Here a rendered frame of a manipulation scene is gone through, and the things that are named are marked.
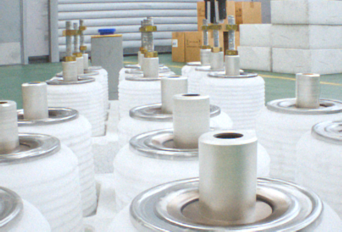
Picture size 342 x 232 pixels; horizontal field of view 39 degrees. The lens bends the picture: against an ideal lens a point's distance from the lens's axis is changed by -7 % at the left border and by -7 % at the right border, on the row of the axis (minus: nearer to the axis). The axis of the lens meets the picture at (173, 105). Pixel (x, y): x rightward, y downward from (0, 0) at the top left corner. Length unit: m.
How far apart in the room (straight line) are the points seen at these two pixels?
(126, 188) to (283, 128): 0.17
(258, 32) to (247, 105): 3.21
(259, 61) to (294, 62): 0.39
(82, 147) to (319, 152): 0.19
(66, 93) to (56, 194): 0.41
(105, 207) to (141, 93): 0.30
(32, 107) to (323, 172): 0.24
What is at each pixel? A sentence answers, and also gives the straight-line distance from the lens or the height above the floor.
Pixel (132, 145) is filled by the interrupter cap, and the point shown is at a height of 0.25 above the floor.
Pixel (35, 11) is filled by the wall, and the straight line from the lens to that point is 6.09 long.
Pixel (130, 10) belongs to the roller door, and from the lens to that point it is 6.49.
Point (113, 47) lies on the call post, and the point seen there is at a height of 0.29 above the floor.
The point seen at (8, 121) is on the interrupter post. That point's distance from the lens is 0.30.
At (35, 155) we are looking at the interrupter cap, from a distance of 0.29.
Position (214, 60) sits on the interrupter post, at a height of 0.27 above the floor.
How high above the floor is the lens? 0.32
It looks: 9 degrees down
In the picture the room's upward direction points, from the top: 1 degrees counter-clockwise
